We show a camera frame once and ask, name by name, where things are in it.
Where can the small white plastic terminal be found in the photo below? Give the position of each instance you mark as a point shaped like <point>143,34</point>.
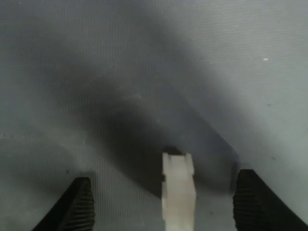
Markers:
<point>179,192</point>

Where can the dark grey mat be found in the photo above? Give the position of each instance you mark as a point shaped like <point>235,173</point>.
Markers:
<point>60,84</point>

